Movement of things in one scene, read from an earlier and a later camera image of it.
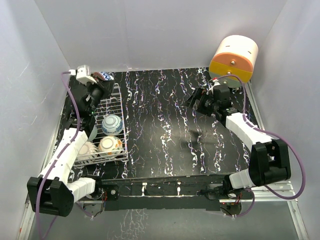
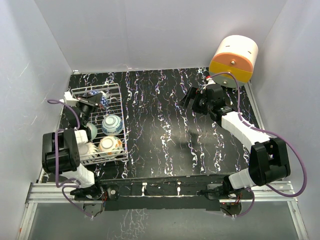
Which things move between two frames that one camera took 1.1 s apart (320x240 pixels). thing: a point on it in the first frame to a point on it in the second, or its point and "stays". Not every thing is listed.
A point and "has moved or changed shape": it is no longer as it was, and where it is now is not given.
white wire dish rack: [108, 144] stays
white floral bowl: [110, 147] stays
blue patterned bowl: [112, 124] stays
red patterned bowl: [104, 76] has moved or changed shape
